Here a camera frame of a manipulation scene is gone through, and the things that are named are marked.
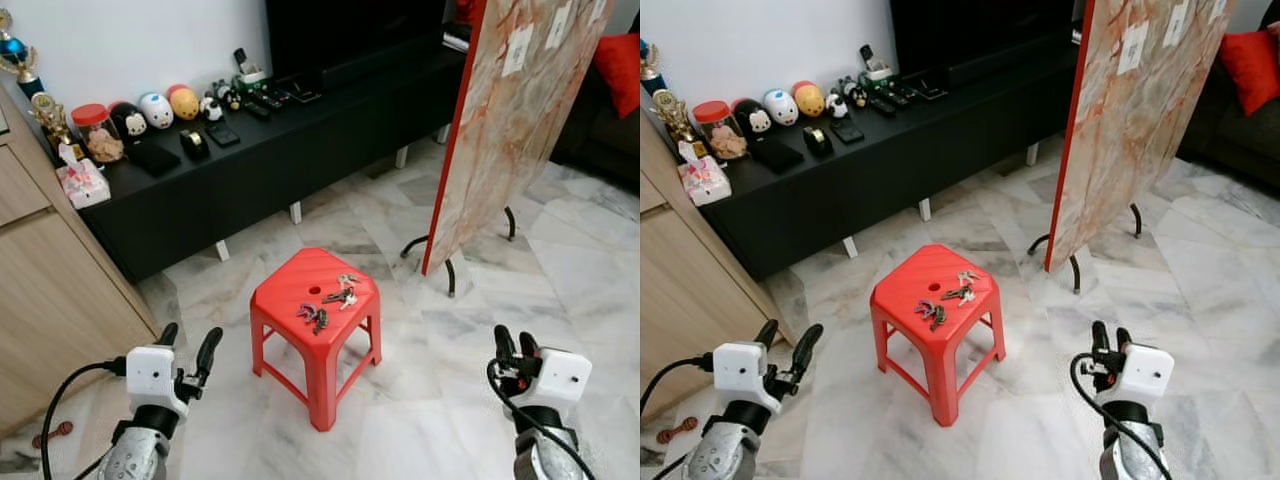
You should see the black metal board stand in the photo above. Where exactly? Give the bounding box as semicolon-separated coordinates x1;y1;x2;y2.
1027;203;1143;294
401;207;518;298

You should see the light wooden cabinet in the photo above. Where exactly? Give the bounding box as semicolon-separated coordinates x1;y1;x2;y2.
0;88;161;436
640;105;796;421

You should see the red plastic stool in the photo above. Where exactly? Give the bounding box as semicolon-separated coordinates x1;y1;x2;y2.
869;244;1007;428
250;247;383;433

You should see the silver key bunch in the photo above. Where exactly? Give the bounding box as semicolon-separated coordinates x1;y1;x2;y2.
940;270;983;308
322;273;363;310

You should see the pink white tissue box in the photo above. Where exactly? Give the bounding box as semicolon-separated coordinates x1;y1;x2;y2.
677;140;733;207
56;143;112;210

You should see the black wallet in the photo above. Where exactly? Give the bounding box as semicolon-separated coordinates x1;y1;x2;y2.
750;137;807;175
125;140;182;178

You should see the clear jar with red lid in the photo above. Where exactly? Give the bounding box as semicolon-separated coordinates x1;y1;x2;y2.
71;103;126;164
692;100;749;161

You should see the black mouse plush toy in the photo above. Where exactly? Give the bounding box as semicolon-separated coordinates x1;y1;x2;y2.
108;101;149;141
731;98;773;138

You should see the black TV console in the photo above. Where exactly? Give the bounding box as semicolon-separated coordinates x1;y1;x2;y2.
700;38;1091;283
78;40;471;284

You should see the dark sofa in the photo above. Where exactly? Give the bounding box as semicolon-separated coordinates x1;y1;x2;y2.
1178;20;1280;191
550;40;641;193

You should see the white plush toy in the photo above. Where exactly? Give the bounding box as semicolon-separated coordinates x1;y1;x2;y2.
762;89;799;127
138;92;175;130

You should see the yellow bear plush toy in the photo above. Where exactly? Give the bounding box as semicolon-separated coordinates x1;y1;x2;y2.
791;81;827;119
166;84;201;122

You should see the small gold trophy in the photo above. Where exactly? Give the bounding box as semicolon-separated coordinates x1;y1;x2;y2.
652;90;698;149
28;92;73;151

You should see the green and white ornament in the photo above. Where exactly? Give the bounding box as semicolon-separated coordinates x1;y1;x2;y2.
232;48;269;96
858;44;895;93

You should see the red cushion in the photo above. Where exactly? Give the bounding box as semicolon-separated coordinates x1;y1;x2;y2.
1218;28;1280;116
593;33;641;119

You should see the blue and gold trophy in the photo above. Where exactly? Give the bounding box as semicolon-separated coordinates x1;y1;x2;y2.
640;38;666;96
0;8;41;96

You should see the black television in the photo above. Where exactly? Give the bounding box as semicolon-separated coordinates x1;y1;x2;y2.
265;0;471;86
890;0;1091;86

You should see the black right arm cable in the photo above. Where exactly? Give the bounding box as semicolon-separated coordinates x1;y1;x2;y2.
1069;352;1173;480
487;358;598;480

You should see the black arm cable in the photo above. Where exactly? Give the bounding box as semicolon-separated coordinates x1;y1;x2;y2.
640;355;716;416
487;358;598;480
40;360;129;480
1069;352;1173;480

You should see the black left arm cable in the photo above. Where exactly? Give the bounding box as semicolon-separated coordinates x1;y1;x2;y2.
640;355;716;416
40;360;129;480

